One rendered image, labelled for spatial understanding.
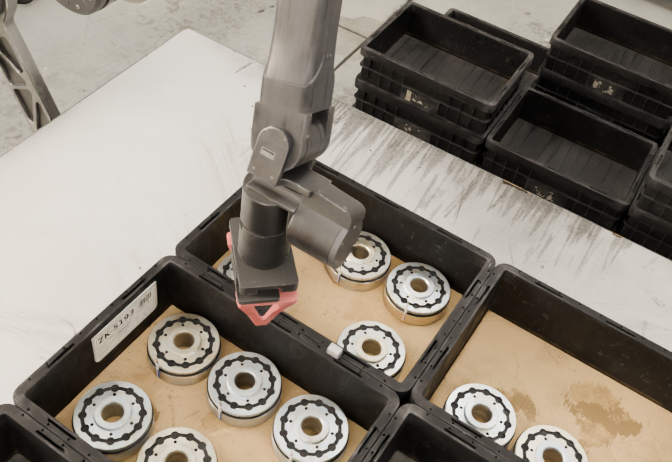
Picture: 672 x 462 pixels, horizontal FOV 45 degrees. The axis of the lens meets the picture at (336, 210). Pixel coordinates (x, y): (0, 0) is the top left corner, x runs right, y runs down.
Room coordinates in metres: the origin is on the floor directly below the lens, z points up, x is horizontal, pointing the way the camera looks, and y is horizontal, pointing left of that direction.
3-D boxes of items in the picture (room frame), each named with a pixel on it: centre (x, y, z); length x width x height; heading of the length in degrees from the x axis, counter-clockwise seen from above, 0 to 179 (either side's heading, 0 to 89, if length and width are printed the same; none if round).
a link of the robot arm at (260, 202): (0.58, 0.07, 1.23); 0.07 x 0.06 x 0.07; 66
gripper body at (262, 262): (0.58, 0.07, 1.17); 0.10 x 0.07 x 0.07; 19
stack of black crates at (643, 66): (2.07, -0.76, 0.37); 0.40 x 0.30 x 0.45; 66
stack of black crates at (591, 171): (1.71, -0.60, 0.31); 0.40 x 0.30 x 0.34; 66
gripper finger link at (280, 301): (0.57, 0.07, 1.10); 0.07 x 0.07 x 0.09; 19
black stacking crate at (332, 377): (0.52, 0.11, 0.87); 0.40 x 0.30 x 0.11; 64
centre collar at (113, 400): (0.51, 0.24, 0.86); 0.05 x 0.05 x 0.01
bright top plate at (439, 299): (0.81, -0.15, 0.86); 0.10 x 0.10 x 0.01
